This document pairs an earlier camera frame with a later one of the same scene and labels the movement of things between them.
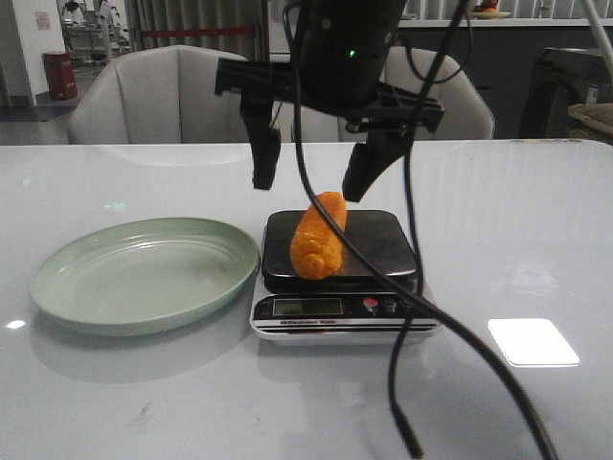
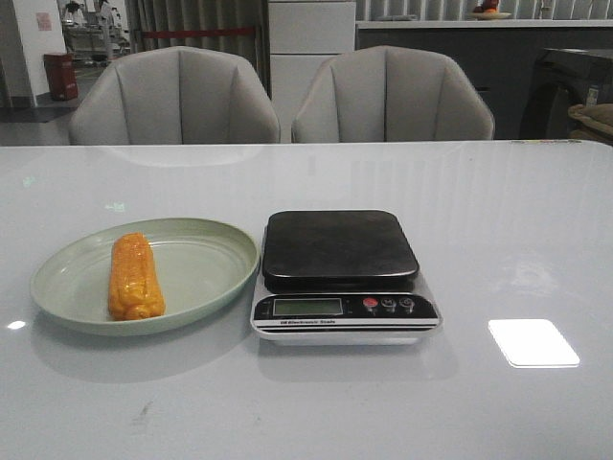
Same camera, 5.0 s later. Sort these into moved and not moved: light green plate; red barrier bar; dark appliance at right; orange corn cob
Moved: orange corn cob
Not moved: red barrier bar; light green plate; dark appliance at right
